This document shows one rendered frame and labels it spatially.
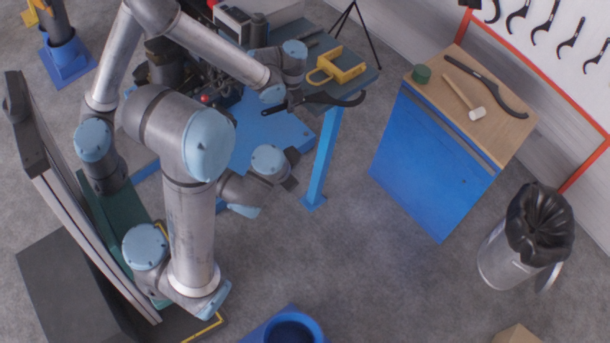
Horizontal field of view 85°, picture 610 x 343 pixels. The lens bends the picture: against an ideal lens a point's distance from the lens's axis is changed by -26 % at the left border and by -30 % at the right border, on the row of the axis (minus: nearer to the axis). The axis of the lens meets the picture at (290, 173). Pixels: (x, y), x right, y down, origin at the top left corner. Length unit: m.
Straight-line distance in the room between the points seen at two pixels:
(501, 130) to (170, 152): 1.89
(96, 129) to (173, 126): 0.83
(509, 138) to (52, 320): 2.36
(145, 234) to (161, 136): 0.57
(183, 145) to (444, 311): 2.29
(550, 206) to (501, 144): 0.70
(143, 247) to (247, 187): 0.36
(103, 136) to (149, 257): 0.48
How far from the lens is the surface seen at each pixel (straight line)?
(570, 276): 3.52
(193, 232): 0.93
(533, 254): 2.48
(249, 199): 1.28
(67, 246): 1.92
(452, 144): 2.33
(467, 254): 3.00
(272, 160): 1.28
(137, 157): 2.89
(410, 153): 2.59
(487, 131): 2.29
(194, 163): 0.73
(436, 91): 2.32
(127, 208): 1.65
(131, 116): 0.80
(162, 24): 1.19
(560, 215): 2.78
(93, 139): 1.52
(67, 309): 1.83
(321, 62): 2.00
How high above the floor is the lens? 2.46
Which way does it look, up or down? 57 degrees down
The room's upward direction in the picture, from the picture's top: 9 degrees clockwise
